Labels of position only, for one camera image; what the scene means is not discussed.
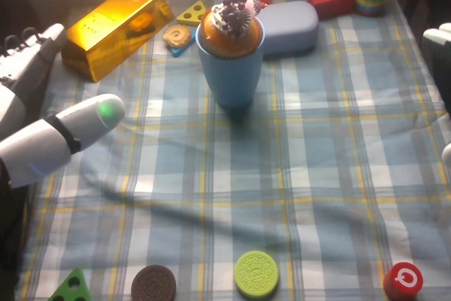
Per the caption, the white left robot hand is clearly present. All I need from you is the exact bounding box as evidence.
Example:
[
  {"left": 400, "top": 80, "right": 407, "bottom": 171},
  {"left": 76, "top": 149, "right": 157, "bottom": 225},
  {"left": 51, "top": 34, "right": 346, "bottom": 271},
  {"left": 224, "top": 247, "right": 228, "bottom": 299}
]
[{"left": 0, "top": 23, "right": 126, "bottom": 189}]

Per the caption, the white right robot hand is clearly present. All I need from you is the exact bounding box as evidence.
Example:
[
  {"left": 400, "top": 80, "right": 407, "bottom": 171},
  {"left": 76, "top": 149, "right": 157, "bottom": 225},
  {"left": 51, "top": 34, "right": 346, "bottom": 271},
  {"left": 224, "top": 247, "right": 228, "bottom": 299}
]
[{"left": 421, "top": 22, "right": 451, "bottom": 164}]

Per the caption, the chocolate berry cupcake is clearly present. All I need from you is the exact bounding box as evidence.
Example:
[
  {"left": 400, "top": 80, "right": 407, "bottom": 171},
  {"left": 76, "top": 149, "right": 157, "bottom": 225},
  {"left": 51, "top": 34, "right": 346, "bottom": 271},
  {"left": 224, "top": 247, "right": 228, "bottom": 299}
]
[{"left": 200, "top": 0, "right": 264, "bottom": 59}]

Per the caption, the blue plastic cup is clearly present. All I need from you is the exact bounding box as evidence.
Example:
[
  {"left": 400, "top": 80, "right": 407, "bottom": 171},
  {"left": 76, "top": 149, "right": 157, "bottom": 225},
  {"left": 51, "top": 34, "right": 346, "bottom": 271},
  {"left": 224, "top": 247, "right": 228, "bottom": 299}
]
[{"left": 195, "top": 18, "right": 265, "bottom": 109}]

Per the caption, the gold bar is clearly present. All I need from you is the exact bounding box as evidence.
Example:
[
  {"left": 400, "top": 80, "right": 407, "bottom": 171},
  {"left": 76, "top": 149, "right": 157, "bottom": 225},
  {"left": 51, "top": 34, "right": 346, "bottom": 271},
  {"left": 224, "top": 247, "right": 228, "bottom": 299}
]
[{"left": 61, "top": 0, "right": 176, "bottom": 83}]

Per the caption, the red rectangular block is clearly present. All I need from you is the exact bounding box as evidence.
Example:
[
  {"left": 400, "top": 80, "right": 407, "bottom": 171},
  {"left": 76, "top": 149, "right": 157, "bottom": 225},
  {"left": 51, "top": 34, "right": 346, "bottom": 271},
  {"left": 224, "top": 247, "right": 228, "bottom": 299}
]
[{"left": 307, "top": 0, "right": 357, "bottom": 21}]

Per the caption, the small blue block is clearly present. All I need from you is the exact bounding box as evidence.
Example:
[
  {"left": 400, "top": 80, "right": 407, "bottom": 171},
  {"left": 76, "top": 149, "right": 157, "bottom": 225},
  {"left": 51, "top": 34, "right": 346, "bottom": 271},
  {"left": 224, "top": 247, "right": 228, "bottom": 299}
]
[{"left": 171, "top": 32, "right": 197, "bottom": 58}]

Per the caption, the swirl butter cookie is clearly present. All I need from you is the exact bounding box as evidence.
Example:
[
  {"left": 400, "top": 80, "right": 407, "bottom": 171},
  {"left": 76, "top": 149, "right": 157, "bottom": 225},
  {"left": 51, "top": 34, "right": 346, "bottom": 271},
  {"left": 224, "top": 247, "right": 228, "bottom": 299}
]
[{"left": 163, "top": 24, "right": 193, "bottom": 49}]

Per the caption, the lilac glasses case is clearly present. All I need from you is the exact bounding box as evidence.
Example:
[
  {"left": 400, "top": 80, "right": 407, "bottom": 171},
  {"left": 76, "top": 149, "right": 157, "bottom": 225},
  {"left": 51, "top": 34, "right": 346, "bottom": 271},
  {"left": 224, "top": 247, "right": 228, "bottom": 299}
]
[{"left": 259, "top": 0, "right": 321, "bottom": 57}]

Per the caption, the yellow triangle block with holes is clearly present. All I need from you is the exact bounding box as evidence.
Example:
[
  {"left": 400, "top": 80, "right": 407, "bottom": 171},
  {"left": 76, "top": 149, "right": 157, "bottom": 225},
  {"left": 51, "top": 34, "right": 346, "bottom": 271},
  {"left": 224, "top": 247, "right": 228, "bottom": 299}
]
[{"left": 175, "top": 0, "right": 208, "bottom": 27}]

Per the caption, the green triangle block with holes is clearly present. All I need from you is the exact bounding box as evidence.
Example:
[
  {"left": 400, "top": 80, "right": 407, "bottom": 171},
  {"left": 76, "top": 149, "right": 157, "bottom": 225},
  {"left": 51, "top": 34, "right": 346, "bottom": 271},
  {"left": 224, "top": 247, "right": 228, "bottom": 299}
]
[{"left": 47, "top": 267, "right": 92, "bottom": 301}]

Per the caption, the brown sandwich cookie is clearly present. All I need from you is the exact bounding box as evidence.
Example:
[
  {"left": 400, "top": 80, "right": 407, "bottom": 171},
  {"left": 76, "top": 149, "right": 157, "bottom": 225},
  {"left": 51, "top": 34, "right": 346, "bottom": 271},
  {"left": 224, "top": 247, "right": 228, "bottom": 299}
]
[{"left": 130, "top": 264, "right": 177, "bottom": 301}]

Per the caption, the blue plaid tablecloth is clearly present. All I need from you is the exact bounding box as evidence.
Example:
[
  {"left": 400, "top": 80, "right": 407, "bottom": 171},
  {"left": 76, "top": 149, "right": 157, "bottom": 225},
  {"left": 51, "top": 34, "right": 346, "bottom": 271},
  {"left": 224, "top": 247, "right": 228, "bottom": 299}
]
[{"left": 13, "top": 0, "right": 451, "bottom": 301}]

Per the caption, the red cylinder block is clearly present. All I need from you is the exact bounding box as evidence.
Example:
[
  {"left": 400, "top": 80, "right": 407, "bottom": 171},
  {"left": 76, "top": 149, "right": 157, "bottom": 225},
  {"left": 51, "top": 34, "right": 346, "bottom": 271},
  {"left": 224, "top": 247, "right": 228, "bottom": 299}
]
[{"left": 383, "top": 262, "right": 424, "bottom": 298}]

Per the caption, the green sandwich cookie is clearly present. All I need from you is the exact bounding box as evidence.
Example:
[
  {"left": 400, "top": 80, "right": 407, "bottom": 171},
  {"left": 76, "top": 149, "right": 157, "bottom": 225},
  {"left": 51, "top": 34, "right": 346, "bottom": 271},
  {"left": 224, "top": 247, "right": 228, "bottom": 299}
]
[{"left": 234, "top": 250, "right": 280, "bottom": 297}]

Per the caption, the yellow ring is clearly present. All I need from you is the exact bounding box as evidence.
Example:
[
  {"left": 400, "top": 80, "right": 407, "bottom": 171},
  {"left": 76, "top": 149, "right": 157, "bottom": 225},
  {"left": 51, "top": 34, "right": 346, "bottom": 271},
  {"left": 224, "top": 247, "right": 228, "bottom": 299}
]
[{"left": 354, "top": 1, "right": 387, "bottom": 10}]

